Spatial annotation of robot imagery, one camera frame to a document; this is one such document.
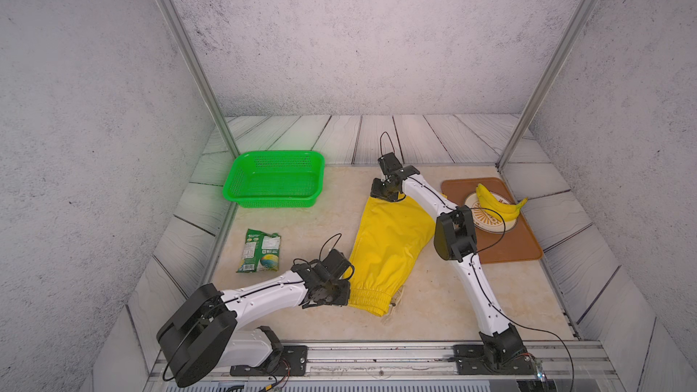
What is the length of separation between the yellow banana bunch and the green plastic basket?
0.63 m

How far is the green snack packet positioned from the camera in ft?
2.98

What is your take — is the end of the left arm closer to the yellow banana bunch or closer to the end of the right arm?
the end of the right arm

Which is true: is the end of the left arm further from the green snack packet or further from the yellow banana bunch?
the yellow banana bunch

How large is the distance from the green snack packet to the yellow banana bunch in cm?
78

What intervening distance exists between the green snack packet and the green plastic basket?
0.54ft

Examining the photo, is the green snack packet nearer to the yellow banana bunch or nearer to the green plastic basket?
the green plastic basket

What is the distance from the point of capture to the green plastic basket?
1.10 metres

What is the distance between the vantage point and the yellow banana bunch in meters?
1.01
